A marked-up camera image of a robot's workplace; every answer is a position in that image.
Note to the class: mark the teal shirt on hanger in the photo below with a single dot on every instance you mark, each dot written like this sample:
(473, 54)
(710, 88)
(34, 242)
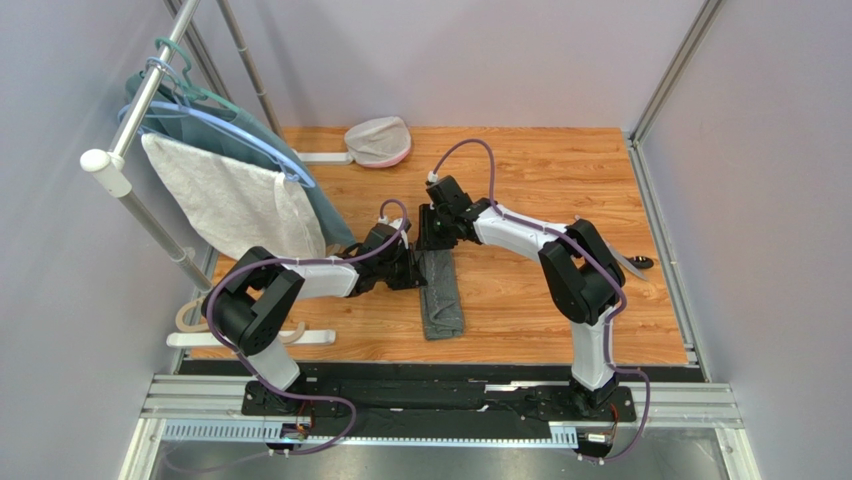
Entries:
(332, 224)

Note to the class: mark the light blue hanger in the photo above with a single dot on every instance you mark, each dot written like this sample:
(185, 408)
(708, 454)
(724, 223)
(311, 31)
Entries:
(199, 118)

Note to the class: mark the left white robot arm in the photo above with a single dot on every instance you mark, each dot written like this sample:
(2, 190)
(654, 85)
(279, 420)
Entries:
(247, 309)

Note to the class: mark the white towel on hanger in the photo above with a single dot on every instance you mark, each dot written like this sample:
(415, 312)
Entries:
(235, 206)

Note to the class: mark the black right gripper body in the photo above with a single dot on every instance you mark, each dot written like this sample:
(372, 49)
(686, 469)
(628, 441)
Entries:
(434, 232)

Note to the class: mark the beige wooden hanger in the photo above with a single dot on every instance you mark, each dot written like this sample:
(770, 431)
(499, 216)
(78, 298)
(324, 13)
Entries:
(201, 325)

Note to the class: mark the grey cloth napkin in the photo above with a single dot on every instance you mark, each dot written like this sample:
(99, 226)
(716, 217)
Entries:
(440, 300)

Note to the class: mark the black mounting rail plate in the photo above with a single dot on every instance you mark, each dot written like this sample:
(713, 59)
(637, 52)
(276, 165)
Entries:
(422, 400)

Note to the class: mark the white clothes rack base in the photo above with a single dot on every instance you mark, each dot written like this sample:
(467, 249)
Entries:
(313, 338)

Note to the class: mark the white mesh cap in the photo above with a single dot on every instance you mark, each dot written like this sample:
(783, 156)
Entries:
(379, 143)

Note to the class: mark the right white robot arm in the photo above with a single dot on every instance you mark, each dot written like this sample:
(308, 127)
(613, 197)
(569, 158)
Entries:
(583, 277)

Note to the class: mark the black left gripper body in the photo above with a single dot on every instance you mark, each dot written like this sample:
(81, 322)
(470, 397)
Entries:
(398, 273)

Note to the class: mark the aluminium frame rail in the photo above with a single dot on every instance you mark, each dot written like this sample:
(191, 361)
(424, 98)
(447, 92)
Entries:
(188, 407)

